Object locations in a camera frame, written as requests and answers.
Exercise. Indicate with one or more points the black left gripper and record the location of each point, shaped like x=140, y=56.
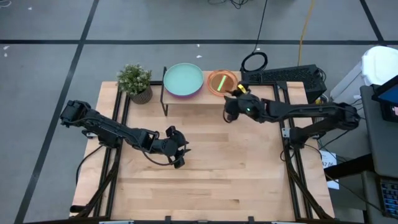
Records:
x=169, y=146

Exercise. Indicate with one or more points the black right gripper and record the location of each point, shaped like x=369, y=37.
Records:
x=245, y=105

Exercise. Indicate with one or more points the green translucent plate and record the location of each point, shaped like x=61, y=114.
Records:
x=221, y=82

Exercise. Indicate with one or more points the orange translucent plate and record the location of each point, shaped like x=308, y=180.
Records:
x=210, y=88

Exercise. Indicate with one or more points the purple plate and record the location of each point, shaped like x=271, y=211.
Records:
x=186, y=97

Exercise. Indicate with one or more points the teal plate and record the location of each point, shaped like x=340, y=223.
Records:
x=183, y=79

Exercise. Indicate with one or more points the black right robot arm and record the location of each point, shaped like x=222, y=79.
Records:
x=311, y=112

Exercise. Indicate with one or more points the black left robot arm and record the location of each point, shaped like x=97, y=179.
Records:
x=109, y=130

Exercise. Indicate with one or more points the wooden shelf with black legs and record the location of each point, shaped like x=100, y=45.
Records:
x=199, y=101

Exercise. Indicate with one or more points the yellow tape marker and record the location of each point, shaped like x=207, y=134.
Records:
x=242, y=88

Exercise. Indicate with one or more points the yellow connector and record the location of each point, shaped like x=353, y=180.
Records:
x=317, y=101

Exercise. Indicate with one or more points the potted plant in ribbed pot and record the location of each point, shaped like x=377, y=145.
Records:
x=133, y=81

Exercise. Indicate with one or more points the white paper sheet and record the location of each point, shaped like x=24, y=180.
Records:
x=329, y=160

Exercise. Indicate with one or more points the black desk leg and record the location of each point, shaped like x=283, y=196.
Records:
x=348, y=166

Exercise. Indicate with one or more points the white bag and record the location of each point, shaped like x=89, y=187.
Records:
x=381, y=63

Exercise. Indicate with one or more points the black monitor with blue screen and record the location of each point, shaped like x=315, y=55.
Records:
x=388, y=98

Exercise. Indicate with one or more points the grey desk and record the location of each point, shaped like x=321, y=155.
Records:
x=382, y=146

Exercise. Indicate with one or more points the black keyboard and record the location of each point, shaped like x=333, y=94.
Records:
x=390, y=199

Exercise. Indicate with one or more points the black aluminium table frame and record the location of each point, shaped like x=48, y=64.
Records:
x=281, y=85

